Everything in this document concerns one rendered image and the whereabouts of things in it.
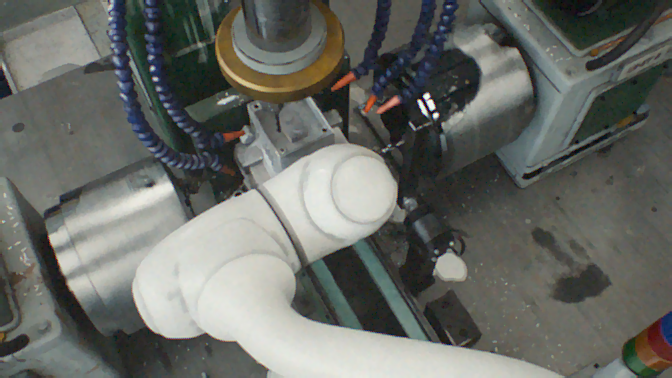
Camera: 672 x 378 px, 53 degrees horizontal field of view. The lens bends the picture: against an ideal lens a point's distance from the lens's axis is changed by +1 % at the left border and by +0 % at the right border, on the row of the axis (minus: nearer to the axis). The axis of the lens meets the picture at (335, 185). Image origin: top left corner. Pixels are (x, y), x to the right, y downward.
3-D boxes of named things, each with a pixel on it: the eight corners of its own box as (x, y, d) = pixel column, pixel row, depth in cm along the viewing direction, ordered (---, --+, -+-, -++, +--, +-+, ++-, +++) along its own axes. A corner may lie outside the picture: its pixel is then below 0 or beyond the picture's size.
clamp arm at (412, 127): (393, 199, 118) (405, 117, 96) (407, 192, 119) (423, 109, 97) (403, 214, 117) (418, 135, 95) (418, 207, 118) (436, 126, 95)
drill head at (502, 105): (333, 125, 136) (332, 44, 114) (498, 50, 145) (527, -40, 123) (397, 222, 125) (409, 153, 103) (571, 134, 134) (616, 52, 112)
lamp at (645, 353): (625, 341, 98) (637, 332, 94) (657, 322, 99) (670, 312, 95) (653, 377, 95) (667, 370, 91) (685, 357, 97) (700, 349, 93)
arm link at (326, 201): (342, 133, 81) (247, 186, 78) (381, 116, 65) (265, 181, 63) (385, 210, 81) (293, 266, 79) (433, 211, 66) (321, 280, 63)
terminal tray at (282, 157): (250, 129, 116) (244, 105, 110) (303, 104, 119) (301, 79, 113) (281, 181, 111) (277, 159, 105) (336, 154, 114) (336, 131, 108)
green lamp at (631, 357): (614, 349, 102) (625, 341, 98) (644, 330, 103) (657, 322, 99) (641, 384, 99) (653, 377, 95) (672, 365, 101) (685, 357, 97)
